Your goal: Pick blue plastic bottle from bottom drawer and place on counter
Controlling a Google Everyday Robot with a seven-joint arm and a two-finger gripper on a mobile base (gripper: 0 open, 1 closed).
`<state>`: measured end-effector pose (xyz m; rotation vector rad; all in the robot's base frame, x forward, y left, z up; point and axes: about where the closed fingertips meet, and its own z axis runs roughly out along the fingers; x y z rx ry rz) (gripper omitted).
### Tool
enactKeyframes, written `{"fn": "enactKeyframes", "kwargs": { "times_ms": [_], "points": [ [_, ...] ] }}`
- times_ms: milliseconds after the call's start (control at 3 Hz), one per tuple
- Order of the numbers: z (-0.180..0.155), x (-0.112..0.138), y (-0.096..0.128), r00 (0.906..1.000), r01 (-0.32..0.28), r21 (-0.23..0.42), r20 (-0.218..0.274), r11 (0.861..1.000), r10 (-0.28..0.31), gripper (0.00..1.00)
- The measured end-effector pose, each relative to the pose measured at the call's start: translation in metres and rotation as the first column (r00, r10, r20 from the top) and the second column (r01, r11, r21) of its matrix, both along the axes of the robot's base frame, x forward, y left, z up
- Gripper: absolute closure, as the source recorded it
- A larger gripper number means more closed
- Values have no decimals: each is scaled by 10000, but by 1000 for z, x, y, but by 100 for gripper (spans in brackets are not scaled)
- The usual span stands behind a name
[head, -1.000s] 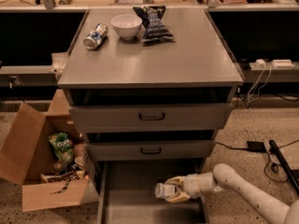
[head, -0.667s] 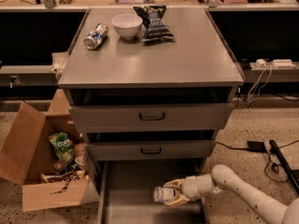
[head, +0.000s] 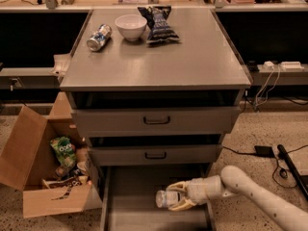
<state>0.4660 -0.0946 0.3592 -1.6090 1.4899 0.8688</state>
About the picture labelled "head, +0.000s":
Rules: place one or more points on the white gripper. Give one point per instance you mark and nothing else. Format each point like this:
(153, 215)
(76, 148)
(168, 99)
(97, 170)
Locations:
(197, 192)

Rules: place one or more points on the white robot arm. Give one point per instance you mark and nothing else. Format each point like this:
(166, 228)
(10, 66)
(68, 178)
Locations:
(232, 180)

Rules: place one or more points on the grey bottom drawer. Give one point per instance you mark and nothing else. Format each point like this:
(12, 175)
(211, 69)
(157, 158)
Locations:
(129, 200)

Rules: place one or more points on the grey drawer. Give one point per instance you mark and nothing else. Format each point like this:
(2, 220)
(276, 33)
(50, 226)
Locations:
(154, 122)
(155, 155)
(129, 200)

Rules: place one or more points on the grey middle drawer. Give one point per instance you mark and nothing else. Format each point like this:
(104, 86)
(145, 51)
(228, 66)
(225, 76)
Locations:
(155, 155)

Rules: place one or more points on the grey top drawer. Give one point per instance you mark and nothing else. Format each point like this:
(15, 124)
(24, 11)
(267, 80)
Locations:
(154, 122)

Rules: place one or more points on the grey drawer cabinet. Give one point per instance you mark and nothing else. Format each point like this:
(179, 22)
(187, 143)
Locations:
(198, 71)

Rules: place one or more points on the black power adapter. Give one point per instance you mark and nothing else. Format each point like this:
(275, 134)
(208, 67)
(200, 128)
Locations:
(264, 151)

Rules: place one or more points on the black bar on floor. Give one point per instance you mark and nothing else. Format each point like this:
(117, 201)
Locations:
(302, 180)

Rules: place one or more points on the green snack bag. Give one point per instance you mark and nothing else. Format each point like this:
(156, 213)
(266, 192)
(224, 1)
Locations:
(64, 151)

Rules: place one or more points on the white plug adapter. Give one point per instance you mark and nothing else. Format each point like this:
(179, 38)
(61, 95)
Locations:
(268, 65)

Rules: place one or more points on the brown cardboard box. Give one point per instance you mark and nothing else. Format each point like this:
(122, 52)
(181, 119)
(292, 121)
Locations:
(27, 160)

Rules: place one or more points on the white power strip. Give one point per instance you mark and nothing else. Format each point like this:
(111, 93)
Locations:
(291, 65)

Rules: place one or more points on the white bowl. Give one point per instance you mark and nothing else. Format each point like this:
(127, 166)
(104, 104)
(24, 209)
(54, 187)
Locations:
(131, 26)

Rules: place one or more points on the silver blue soda can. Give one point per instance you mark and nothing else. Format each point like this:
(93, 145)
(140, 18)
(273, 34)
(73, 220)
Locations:
(99, 38)

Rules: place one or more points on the blue chip bag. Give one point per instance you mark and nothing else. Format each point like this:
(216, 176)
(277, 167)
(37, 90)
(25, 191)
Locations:
(156, 17)

